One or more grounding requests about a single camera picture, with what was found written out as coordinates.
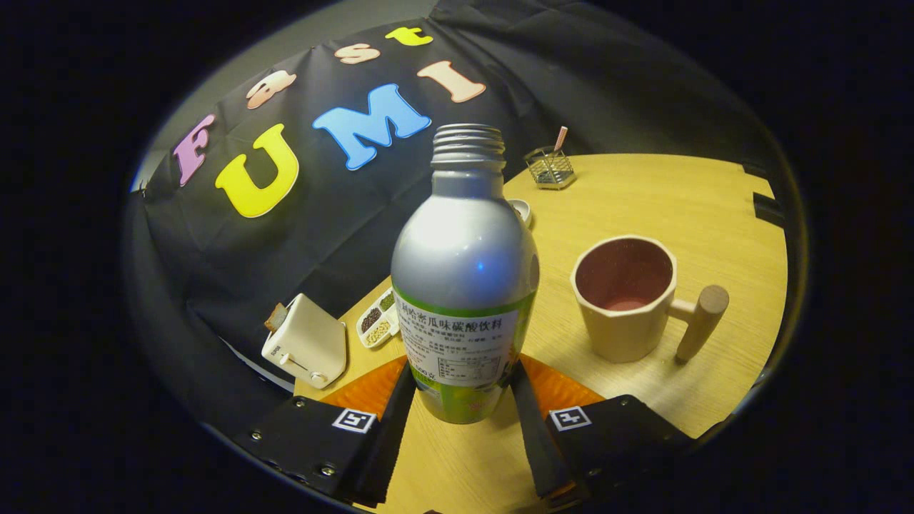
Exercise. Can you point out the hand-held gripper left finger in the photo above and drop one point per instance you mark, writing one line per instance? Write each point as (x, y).
(385, 442)

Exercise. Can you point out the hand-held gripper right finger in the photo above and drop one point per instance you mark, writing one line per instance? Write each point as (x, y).
(532, 442)

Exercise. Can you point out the silver green juice bottle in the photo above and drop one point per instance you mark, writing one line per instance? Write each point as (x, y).
(464, 257)

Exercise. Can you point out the white divided bean dish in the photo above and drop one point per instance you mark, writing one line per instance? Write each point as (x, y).
(375, 325)

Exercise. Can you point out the white toaster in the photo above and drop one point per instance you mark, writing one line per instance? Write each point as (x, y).
(314, 343)

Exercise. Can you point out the toast slice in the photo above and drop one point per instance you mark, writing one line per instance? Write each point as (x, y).
(276, 318)

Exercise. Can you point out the white round plate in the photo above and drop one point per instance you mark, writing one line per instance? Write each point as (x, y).
(521, 210)

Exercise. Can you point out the wooden table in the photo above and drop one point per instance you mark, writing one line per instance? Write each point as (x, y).
(678, 214)

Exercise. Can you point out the pink stick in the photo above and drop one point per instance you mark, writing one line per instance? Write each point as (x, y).
(561, 138)

